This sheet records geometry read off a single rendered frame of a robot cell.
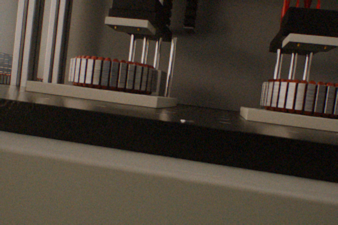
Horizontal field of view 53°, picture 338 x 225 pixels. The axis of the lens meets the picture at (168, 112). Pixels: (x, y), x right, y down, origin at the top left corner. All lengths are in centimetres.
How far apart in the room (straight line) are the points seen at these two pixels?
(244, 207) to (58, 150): 10
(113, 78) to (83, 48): 36
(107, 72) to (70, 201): 23
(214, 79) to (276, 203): 52
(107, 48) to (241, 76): 28
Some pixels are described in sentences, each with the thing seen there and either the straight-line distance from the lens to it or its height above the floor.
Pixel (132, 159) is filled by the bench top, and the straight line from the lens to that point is 19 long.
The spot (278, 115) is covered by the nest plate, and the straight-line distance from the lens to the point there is 35.
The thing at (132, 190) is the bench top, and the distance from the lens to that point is 18.
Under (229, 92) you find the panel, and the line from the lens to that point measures 67.
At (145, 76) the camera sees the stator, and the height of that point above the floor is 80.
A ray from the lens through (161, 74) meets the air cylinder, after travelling 56.
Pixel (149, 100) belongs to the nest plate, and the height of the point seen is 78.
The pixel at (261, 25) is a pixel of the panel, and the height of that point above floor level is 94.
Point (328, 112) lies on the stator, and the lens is 38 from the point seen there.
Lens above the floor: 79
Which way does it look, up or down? 3 degrees down
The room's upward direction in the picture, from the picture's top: 7 degrees clockwise
